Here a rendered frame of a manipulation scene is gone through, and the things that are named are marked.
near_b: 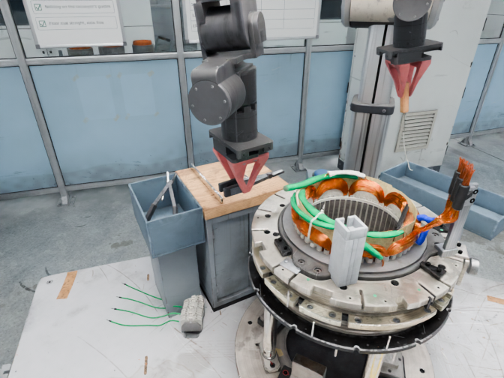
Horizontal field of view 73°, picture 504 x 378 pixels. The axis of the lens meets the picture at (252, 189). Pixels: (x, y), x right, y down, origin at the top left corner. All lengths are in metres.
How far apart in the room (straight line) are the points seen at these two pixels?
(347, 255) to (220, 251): 0.37
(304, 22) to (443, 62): 1.07
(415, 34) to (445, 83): 2.38
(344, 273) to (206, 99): 0.28
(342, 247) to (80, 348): 0.61
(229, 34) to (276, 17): 2.29
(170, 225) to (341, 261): 0.34
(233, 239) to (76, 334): 0.40
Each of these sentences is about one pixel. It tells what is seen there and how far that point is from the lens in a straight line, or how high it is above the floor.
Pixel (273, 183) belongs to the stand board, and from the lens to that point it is 0.74.
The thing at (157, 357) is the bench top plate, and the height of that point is 0.78.
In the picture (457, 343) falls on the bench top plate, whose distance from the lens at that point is 0.90.
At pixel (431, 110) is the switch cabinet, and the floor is 0.63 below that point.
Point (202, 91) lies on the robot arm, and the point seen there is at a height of 1.32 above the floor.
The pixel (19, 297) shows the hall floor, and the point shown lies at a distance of 2.31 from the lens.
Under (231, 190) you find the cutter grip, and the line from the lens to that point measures 0.57.
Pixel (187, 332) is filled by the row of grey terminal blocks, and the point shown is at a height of 0.78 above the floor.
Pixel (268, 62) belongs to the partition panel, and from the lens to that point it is 2.83.
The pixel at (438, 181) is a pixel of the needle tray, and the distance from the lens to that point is 0.90.
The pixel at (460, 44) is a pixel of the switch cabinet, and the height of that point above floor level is 1.11.
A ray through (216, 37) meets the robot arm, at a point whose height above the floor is 1.37.
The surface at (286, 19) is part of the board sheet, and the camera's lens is 2.80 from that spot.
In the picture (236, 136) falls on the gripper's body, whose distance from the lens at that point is 0.52.
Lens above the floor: 1.42
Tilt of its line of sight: 30 degrees down
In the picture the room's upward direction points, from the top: straight up
